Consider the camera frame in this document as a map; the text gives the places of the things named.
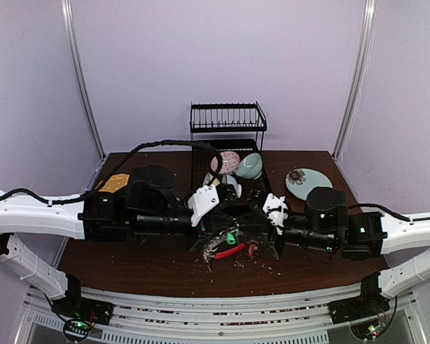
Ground red tag key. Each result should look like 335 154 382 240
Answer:
247 241 258 259

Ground green tag key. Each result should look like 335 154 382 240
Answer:
226 233 237 245

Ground large grey red keyring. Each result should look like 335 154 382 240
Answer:
201 224 245 273

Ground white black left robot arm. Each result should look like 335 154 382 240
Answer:
0 166 242 318

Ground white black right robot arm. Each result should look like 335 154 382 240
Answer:
248 187 430 317

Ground grey blue ribbed bowl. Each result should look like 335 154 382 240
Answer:
221 174 242 199

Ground blue yellow patterned bowl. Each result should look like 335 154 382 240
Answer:
203 173 221 186

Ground light blue flower plate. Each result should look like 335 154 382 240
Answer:
285 168 333 201

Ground green celadon bowl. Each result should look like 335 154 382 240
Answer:
235 153 263 180

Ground pink patterned bowl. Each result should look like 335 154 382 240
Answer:
219 150 240 174

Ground yellow dotted plate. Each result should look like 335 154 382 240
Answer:
99 173 130 194

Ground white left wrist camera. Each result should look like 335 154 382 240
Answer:
186 185 219 227

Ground black wire dish rack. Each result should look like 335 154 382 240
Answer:
189 101 276 218

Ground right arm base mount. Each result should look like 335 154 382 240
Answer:
328 296 390 342

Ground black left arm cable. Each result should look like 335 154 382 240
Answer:
0 139 224 209

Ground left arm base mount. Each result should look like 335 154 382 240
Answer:
49 298 114 343

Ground right aluminium frame post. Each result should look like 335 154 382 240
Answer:
333 0 378 163

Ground aluminium frame post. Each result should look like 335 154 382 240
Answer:
60 0 106 160
333 0 378 163

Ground left aluminium frame post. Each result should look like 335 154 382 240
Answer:
60 0 106 160

